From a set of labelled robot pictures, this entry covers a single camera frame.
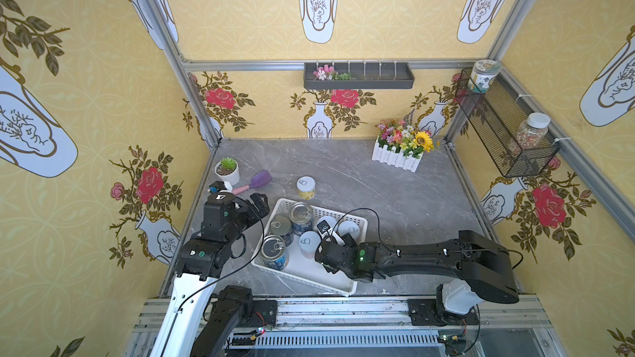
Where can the white potted succulent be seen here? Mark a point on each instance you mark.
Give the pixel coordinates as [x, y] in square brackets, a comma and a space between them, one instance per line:
[227, 169]

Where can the jar with green label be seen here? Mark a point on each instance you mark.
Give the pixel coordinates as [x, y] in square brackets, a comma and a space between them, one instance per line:
[482, 75]

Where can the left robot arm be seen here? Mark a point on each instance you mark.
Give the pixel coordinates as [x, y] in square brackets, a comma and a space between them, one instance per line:
[198, 269]

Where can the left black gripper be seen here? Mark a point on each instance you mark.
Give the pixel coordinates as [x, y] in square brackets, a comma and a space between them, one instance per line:
[253, 203]

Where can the grey wall shelf tray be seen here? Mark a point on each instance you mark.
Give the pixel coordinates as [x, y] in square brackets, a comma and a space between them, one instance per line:
[366, 75]

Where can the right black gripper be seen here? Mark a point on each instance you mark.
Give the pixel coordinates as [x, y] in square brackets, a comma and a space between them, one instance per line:
[329, 251]

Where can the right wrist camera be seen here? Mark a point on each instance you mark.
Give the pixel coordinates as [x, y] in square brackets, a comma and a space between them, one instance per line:
[328, 234]

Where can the flower box white fence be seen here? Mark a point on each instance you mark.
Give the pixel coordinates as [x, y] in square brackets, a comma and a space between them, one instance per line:
[401, 145]

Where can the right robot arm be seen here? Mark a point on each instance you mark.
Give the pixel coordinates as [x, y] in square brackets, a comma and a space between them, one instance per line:
[480, 268]

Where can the small white lid can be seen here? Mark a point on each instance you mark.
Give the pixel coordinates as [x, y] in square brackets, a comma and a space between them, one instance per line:
[309, 243]

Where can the large blue can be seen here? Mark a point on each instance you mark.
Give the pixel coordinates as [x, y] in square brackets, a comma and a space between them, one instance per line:
[274, 254]
[301, 216]

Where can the black wire wall basket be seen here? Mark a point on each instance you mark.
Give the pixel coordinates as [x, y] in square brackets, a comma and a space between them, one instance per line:
[496, 116]

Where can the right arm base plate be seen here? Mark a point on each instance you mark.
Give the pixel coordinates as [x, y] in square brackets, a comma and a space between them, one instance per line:
[430, 313]

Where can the dark red label can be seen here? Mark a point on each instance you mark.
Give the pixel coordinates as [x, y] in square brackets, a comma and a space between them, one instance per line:
[282, 226]

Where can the pink purple toy shovel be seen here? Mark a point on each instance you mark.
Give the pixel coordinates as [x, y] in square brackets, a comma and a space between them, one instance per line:
[259, 180]

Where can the small pink can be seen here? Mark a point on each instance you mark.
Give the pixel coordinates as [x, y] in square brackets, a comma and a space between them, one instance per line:
[349, 228]

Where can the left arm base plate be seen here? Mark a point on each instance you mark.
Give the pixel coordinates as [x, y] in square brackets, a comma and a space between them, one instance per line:
[264, 313]

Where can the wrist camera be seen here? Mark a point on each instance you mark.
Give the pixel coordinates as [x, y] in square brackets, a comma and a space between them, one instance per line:
[220, 186]
[328, 234]

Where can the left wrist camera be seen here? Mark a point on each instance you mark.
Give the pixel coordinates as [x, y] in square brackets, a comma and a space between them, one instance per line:
[220, 186]

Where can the clear jar white lid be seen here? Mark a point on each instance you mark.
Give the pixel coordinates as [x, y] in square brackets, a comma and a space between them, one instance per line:
[531, 131]

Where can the small pink flowers on shelf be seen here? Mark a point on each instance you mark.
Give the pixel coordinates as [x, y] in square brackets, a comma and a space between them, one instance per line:
[328, 72]

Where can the small orange can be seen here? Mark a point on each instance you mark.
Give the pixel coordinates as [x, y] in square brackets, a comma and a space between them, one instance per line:
[325, 225]

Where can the white plastic basket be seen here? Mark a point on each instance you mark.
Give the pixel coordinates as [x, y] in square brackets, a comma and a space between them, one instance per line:
[303, 269]

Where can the small yellow can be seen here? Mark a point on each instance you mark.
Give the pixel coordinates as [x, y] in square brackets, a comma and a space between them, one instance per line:
[306, 187]

